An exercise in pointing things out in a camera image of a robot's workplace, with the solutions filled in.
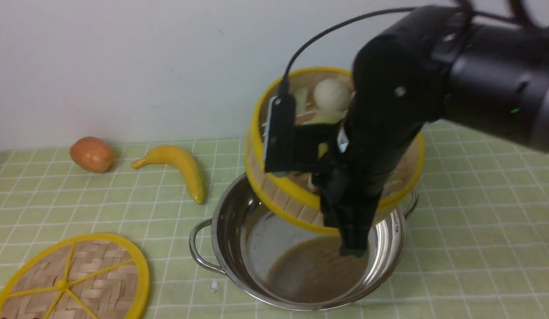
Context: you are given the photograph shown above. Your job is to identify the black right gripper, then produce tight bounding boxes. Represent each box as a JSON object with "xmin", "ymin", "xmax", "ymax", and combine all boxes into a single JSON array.
[{"xmin": 319, "ymin": 5, "xmax": 461, "ymax": 226}]

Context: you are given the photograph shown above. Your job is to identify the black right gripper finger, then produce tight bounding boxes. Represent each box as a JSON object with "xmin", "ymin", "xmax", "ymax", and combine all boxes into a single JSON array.
[{"xmin": 340, "ymin": 219, "xmax": 372, "ymax": 258}]

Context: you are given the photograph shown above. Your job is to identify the bamboo steamer basket yellow rim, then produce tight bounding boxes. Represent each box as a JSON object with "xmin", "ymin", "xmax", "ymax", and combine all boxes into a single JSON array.
[{"xmin": 245, "ymin": 66, "xmax": 425, "ymax": 235}]

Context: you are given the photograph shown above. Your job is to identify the woven bamboo steamer lid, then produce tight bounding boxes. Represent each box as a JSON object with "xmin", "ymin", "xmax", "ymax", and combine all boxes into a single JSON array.
[{"xmin": 0, "ymin": 233, "xmax": 151, "ymax": 319}]

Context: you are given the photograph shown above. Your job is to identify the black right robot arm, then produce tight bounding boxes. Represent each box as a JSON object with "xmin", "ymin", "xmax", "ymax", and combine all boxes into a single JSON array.
[{"xmin": 315, "ymin": 0, "xmax": 549, "ymax": 257}]

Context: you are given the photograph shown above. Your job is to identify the stainless steel pot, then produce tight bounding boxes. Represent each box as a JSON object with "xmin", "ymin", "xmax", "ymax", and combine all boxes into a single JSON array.
[{"xmin": 188, "ymin": 174, "xmax": 419, "ymax": 311}]

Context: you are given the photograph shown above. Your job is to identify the white round bun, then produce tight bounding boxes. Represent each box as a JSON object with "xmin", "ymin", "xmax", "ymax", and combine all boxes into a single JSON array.
[{"xmin": 313, "ymin": 78, "xmax": 352, "ymax": 111}]

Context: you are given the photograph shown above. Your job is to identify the green checkered table mat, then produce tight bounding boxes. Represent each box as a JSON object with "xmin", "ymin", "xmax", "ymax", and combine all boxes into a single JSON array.
[{"xmin": 0, "ymin": 123, "xmax": 549, "ymax": 319}]

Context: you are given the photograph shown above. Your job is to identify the yellow banana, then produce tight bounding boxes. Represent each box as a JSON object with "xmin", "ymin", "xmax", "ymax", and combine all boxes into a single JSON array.
[{"xmin": 131, "ymin": 145, "xmax": 207, "ymax": 205}]

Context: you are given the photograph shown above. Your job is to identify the brown potato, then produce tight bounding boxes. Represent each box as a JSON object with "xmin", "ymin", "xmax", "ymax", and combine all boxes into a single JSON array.
[{"xmin": 70, "ymin": 136, "xmax": 115, "ymax": 173}]

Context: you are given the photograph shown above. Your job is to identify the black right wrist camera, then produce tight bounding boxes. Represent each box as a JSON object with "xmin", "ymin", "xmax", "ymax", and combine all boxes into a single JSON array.
[{"xmin": 263, "ymin": 93, "xmax": 335, "ymax": 176}]

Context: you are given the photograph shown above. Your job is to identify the black right camera cable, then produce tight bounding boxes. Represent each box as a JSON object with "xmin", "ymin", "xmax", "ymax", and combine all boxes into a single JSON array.
[{"xmin": 278, "ymin": 6, "xmax": 417, "ymax": 96}]

